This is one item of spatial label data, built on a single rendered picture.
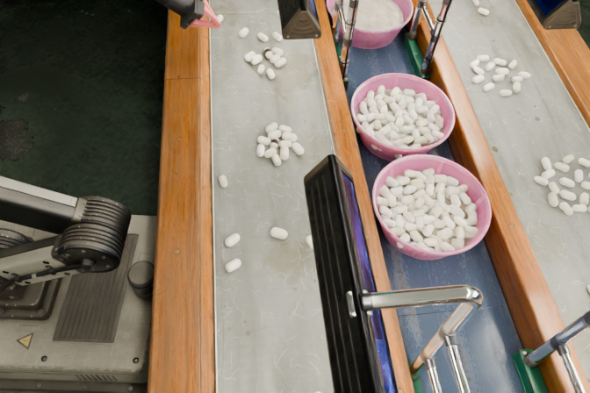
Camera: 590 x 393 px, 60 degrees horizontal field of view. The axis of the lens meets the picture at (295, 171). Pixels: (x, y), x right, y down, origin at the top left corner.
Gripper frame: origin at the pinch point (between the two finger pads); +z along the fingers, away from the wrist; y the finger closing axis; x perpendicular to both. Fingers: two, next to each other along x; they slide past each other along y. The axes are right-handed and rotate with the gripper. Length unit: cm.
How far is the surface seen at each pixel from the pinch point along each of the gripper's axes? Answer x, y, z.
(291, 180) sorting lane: -1.5, -42.9, 19.3
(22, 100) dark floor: 126, 60, -15
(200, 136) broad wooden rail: 10.4, -30.0, 2.0
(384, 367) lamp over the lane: -31, -95, 1
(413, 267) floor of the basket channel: -13, -64, 43
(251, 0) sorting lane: 2.5, 26.2, 15.3
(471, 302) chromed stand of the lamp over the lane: -41, -89, 9
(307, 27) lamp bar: -28.8, -28.8, 0.7
